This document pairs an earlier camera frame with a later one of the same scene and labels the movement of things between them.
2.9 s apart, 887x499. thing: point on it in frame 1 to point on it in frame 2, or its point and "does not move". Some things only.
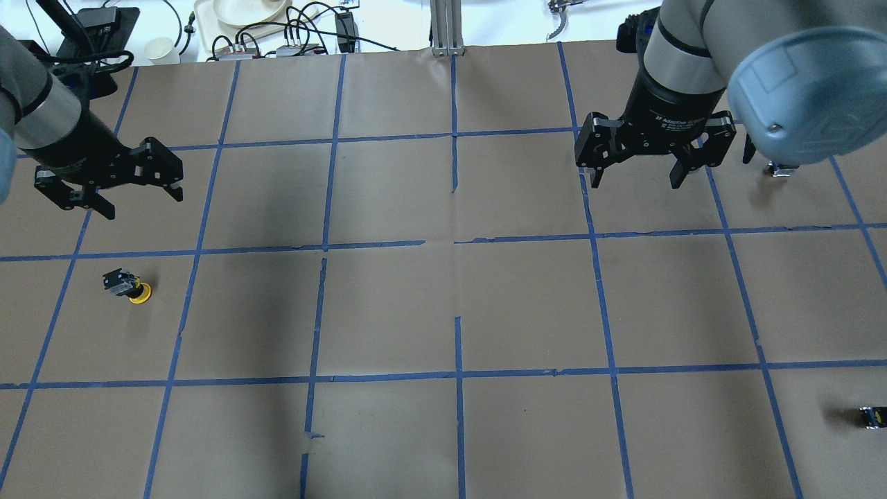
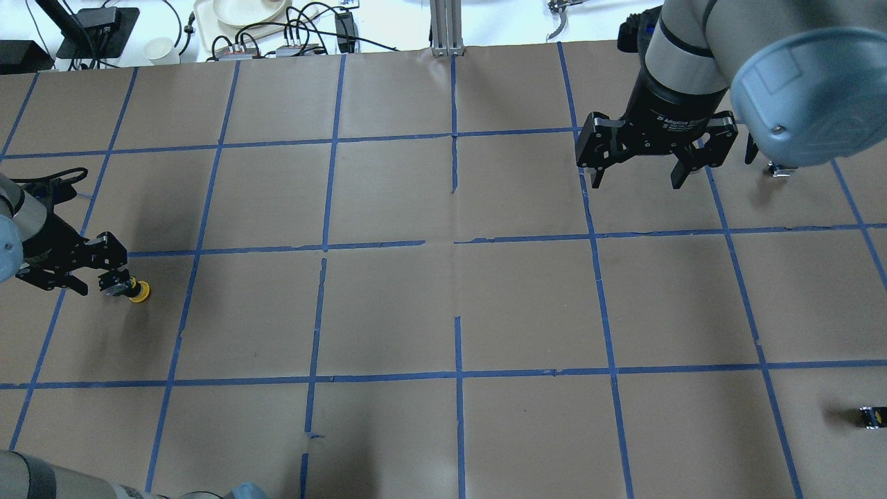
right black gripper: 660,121 does not move
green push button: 874,417 does not move
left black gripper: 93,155 to 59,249
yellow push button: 125,283 does not move
